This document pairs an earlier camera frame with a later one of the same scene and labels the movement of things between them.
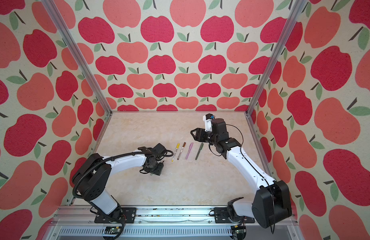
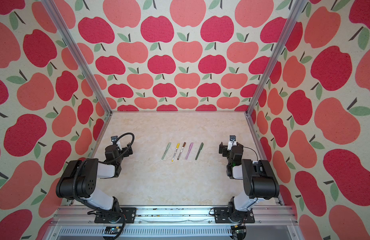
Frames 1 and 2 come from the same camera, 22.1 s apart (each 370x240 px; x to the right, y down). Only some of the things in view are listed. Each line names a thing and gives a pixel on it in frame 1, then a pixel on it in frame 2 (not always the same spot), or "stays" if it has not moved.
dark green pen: [202, 144] stays
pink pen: [189, 151] stays
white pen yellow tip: [177, 147] stays
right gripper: [199, 132] -> [224, 149]
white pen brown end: [183, 146] stays
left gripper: [158, 172] -> [125, 154]
